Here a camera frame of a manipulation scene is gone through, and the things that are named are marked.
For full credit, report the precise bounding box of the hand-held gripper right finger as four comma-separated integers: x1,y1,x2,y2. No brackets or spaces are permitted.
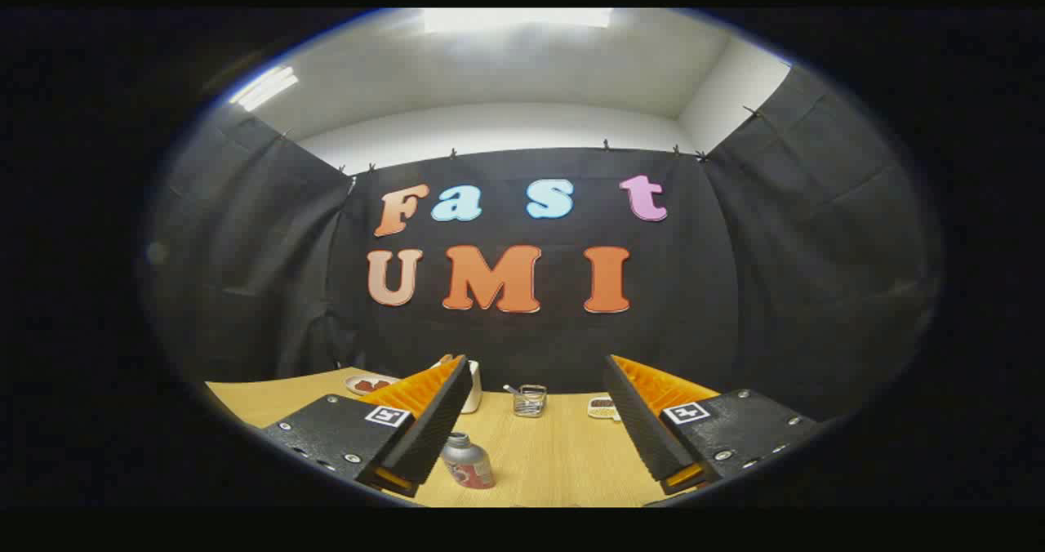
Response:
603,354,821,496

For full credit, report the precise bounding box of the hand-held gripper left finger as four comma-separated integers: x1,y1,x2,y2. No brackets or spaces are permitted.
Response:
260,354,474,500

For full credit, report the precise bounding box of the silver juice bottle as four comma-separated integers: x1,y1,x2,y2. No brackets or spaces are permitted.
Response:
441,432,496,490

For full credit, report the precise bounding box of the white toaster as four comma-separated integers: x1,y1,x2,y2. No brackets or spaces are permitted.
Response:
431,359,483,415

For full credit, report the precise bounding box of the white plate with red food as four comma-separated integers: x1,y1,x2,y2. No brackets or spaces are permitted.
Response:
345,374,401,397

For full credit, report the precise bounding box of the wooden table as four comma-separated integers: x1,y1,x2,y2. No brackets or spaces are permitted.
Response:
204,367,680,508

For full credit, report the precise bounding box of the striped ceiling light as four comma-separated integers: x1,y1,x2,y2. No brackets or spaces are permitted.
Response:
229,66,300,113

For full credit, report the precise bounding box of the wire mesh basket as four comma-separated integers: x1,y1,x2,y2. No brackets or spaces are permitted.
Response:
513,385,548,418

